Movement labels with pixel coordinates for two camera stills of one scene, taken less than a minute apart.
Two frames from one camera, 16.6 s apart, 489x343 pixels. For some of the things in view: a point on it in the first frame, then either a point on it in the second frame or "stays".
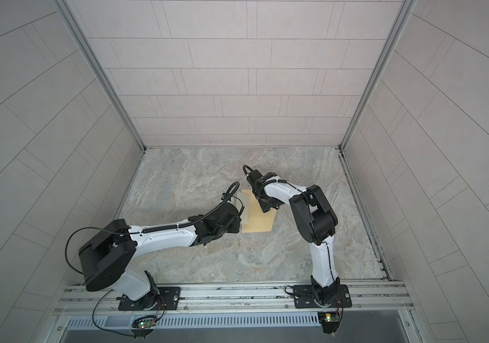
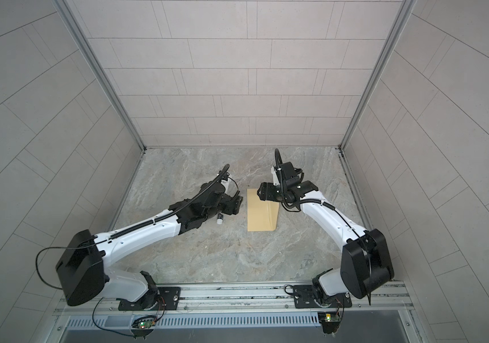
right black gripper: (264, 207) to (267, 191)
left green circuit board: (143, 326) stays
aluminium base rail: (368, 297) stays
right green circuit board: (329, 321) stays
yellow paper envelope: (257, 219) stays
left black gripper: (236, 221) to (233, 206)
